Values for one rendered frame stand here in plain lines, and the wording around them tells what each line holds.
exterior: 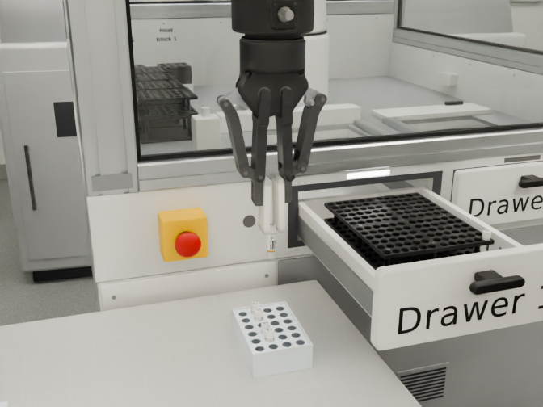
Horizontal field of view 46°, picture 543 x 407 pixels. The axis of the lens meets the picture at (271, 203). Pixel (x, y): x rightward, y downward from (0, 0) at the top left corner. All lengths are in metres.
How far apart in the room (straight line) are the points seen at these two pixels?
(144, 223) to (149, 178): 0.07
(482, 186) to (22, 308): 1.99
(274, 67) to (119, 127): 0.35
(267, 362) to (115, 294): 0.32
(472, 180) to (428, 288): 0.42
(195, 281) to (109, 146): 0.27
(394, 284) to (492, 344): 0.66
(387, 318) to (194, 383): 0.27
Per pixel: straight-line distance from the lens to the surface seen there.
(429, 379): 1.40
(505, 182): 1.26
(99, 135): 0.99
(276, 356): 0.88
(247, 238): 1.08
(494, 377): 1.50
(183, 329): 0.99
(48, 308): 2.73
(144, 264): 1.06
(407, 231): 0.99
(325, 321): 1.01
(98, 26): 0.96
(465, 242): 0.97
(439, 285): 0.84
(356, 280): 0.90
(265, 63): 0.72
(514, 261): 0.89
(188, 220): 1.00
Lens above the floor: 1.27
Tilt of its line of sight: 20 degrees down
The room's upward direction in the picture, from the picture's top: straight up
